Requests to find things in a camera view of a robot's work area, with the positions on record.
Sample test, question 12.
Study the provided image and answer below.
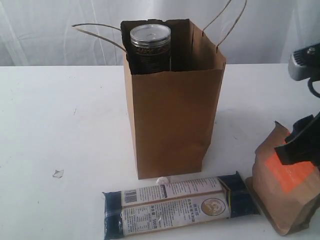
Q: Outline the brown pouch orange label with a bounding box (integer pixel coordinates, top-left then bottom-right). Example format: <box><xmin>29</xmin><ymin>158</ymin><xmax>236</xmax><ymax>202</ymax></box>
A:
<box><xmin>245</xmin><ymin>122</ymin><xmax>320</xmax><ymax>236</ymax></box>

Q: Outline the white marshmallow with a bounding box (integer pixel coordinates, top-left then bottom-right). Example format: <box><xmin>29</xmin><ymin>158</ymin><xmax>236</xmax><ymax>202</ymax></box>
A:
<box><xmin>156</xmin><ymin>176</ymin><xmax>170</xmax><ymax>185</ymax></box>

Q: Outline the blue noodle packet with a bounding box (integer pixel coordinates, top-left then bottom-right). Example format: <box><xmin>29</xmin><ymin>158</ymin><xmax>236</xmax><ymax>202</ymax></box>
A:
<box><xmin>104</xmin><ymin>172</ymin><xmax>260</xmax><ymax>240</ymax></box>

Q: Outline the dark can silver lid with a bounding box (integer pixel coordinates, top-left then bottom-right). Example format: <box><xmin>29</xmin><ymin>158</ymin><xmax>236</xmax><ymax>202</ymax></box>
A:
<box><xmin>130</xmin><ymin>24</ymin><xmax>171</xmax><ymax>75</ymax></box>

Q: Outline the brown paper bag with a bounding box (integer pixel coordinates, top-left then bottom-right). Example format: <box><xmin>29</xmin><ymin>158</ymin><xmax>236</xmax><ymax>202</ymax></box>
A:
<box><xmin>118</xmin><ymin>19</ymin><xmax>226</xmax><ymax>180</ymax></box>

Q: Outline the torn clear tape scrap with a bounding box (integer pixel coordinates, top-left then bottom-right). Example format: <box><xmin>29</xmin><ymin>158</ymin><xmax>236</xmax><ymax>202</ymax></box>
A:
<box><xmin>52</xmin><ymin>169</ymin><xmax>64</xmax><ymax>179</ymax></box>

